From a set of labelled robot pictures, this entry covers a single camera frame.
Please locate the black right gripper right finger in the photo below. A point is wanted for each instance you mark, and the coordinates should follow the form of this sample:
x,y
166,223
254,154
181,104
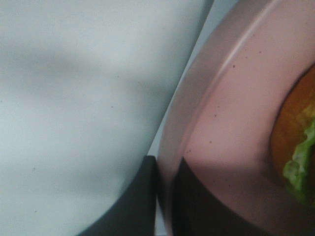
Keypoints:
x,y
197,212

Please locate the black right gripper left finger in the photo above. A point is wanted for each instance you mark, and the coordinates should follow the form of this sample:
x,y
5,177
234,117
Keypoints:
x,y
133,214

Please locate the pink ceramic plate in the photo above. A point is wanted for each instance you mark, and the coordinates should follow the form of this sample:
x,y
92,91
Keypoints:
x,y
224,109

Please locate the burger with lettuce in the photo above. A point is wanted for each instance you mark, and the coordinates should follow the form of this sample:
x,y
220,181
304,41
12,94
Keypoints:
x,y
293,140

